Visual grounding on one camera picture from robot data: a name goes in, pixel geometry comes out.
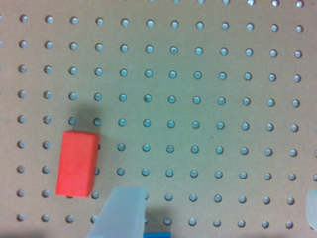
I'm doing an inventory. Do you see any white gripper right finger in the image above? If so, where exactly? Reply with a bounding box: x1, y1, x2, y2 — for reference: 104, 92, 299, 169
306, 189, 317, 230

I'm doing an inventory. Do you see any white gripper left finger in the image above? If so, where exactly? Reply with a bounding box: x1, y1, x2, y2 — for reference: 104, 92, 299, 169
86, 187, 146, 238

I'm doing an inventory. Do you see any blue block with hole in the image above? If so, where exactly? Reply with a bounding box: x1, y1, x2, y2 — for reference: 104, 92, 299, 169
143, 232, 171, 238

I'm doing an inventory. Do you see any red rectangular block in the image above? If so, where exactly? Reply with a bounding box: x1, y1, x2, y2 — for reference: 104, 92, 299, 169
56, 130, 100, 198

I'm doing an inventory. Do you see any brown perforated pegboard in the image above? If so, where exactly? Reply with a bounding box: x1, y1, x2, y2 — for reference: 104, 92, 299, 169
0, 0, 317, 238

